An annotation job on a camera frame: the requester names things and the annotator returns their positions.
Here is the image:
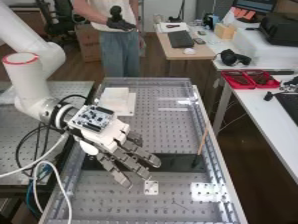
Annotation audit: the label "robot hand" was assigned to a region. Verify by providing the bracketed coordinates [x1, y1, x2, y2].
[66, 105, 164, 190]

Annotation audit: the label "small white box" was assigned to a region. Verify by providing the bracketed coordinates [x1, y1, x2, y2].
[99, 86, 139, 117]

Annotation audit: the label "clear box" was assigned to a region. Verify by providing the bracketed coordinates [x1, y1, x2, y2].
[39, 76, 249, 224]

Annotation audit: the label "thin stick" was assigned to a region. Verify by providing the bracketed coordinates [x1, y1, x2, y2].
[192, 127, 211, 169]

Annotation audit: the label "person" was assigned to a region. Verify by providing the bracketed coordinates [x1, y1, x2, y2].
[71, 0, 147, 79]

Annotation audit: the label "cardboard box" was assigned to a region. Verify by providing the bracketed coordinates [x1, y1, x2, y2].
[74, 22, 104, 64]

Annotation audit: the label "wooden desk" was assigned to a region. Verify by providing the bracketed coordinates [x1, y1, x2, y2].
[155, 22, 217, 88]

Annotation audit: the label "black handheld device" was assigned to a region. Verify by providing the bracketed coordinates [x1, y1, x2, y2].
[105, 5, 139, 32]

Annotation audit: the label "red tray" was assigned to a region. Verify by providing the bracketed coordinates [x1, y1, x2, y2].
[245, 69, 282, 89]
[220, 69, 258, 90]

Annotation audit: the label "black headphones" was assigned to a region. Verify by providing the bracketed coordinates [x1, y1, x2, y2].
[219, 48, 253, 67]

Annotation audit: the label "black chair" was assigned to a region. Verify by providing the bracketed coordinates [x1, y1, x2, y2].
[35, 0, 78, 36]

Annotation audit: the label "white desk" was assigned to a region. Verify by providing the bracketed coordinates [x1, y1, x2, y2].
[212, 74, 298, 186]
[193, 23, 298, 134]

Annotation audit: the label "black case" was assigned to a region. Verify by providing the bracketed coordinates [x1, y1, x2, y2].
[258, 12, 298, 47]

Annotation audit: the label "screen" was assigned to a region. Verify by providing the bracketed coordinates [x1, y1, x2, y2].
[232, 0, 280, 14]

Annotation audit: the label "white cable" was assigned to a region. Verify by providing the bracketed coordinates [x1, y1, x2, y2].
[0, 132, 72, 179]
[31, 160, 75, 224]

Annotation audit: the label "black cable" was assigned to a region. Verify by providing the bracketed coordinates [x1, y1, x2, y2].
[14, 94, 91, 174]

